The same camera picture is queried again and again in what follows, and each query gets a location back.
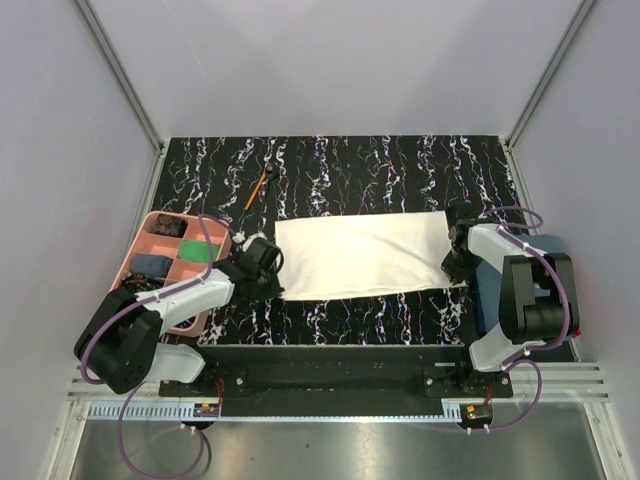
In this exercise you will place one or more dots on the orange handled utensil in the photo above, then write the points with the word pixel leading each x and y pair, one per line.
pixel 254 191

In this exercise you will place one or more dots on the dark patterned cloth in tray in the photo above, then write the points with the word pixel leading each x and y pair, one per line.
pixel 169 225

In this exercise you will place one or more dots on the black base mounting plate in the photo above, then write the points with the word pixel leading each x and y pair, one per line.
pixel 339 381

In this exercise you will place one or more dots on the green cloth in tray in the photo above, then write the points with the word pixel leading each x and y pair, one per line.
pixel 197 251

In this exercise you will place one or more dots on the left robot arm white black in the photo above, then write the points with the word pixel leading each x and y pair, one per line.
pixel 120 346

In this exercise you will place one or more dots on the blue folded cloth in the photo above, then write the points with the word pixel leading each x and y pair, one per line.
pixel 488 281

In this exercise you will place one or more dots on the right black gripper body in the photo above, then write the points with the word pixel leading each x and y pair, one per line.
pixel 460 264

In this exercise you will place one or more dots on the white cloth napkin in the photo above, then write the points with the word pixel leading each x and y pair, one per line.
pixel 354 256

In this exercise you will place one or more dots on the grey blue cloth in tray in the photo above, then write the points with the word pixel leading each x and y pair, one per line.
pixel 155 266

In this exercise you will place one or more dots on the pink compartment tray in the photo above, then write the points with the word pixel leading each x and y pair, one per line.
pixel 147 243

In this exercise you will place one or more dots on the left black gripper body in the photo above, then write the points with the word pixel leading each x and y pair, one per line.
pixel 268 287

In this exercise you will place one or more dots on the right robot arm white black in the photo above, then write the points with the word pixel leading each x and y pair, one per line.
pixel 537 302

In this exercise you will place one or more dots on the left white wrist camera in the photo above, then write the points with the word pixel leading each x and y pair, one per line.
pixel 243 241

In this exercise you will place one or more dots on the black handled utensil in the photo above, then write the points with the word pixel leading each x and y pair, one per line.
pixel 270 173

